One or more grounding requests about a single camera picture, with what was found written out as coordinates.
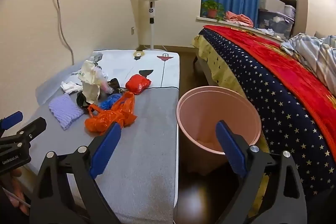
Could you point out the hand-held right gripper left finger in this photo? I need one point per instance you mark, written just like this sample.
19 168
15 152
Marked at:
105 153

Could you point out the cream wrapper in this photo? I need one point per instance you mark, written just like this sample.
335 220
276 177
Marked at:
90 82

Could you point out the small white storage box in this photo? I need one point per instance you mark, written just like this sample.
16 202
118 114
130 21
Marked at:
290 11

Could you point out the white tissue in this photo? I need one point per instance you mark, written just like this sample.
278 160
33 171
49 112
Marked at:
71 87

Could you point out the clear lidded storage box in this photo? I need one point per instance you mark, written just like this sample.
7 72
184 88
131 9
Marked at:
275 23

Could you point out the foam mesh sleeve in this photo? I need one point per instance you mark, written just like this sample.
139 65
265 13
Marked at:
65 111

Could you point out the white wall socket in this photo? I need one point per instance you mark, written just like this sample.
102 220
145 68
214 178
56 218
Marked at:
132 30

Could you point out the orange plastic bag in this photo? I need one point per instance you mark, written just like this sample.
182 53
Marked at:
110 116

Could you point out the plaid quilt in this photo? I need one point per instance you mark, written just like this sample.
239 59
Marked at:
315 56

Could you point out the white window sill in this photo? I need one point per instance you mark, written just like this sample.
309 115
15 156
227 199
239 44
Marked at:
210 20

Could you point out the printed table cloth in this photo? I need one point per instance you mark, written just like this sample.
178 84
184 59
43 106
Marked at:
147 134

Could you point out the blue plastic bag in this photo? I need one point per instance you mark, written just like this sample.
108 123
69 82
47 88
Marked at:
109 102

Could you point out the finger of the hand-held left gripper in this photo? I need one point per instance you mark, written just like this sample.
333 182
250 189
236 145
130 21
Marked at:
34 125
11 119

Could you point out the person's left hand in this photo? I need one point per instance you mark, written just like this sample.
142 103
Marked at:
17 193

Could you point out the bed with star blanket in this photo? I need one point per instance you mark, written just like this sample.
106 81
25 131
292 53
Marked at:
262 108

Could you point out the pink waste bin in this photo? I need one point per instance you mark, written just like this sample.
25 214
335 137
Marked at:
199 113

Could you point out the potted green plant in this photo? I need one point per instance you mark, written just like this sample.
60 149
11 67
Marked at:
212 7

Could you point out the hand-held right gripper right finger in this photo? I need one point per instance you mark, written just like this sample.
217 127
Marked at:
231 153

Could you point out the beige storage box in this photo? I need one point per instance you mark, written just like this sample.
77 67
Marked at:
270 2

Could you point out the red plastic bag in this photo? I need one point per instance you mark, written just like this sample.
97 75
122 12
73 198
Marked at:
137 83

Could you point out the red plush blanket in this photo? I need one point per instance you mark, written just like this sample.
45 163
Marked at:
288 69

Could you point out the yellow star bed sheet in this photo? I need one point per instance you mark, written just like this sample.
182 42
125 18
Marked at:
210 66

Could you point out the white cloth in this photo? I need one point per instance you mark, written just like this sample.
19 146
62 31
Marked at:
266 31

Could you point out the pink folded clothes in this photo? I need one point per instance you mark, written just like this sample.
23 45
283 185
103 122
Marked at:
237 18

